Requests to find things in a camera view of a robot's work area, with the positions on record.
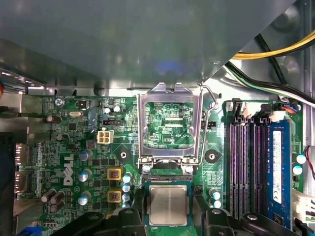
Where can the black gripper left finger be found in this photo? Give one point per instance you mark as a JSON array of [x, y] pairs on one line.
[[118, 225]]

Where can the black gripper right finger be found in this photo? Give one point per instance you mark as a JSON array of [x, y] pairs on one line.
[[221, 223]]

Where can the silver CPU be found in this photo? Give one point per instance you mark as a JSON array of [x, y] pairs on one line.
[[168, 204]]

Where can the black RAM slot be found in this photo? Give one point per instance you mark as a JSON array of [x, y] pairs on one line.
[[255, 167], [233, 167], [243, 167]]

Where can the blue RAM stick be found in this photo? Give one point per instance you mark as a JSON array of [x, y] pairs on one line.
[[278, 159]]

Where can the white four pin connector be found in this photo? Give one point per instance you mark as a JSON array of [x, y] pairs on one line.
[[105, 137]]

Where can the green motherboard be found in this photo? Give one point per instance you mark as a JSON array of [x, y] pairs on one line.
[[128, 127]]

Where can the metal socket cover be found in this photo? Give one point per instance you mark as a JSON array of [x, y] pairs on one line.
[[141, 123]]

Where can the metal locking lever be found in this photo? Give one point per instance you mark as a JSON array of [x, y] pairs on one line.
[[213, 96]]

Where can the black PC case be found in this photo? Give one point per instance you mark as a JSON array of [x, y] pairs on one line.
[[308, 118]]

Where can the grey power supply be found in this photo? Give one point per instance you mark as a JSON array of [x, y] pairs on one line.
[[123, 37]]

